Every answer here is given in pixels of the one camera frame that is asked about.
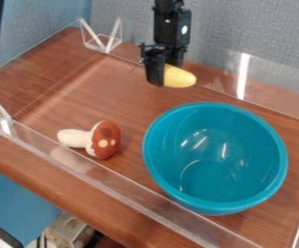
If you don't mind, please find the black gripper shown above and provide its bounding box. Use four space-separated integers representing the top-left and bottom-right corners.
141 8 193 86

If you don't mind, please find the yellow toy banana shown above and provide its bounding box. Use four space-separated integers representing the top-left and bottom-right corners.
163 64 197 88

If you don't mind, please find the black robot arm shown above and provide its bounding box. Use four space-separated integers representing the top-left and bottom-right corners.
139 0 193 86

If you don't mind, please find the blue plastic bowl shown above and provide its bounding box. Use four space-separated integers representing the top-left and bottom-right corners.
143 103 289 216

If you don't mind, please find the clear acrylic barrier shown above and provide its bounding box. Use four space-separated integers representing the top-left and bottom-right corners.
0 23 299 248

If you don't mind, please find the brown white toy mushroom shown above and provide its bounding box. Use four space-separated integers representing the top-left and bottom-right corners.
58 120 121 159

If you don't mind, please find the grey metal bracket below table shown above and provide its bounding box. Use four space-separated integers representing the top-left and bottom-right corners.
36 212 97 248

